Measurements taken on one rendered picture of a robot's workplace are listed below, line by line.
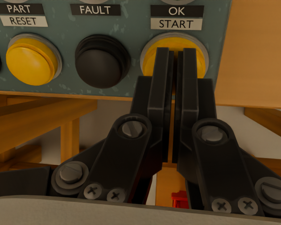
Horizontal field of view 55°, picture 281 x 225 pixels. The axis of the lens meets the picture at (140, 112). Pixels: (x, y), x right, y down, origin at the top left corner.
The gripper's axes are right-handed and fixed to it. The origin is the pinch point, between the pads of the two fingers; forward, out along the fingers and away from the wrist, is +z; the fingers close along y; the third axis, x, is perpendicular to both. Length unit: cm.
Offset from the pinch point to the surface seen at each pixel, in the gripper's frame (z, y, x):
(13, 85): 3.1, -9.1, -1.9
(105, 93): 3.2, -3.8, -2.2
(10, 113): 25.4, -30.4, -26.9
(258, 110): 59, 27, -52
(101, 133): 64, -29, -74
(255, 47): 6.0, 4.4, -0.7
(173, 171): 7.7, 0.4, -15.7
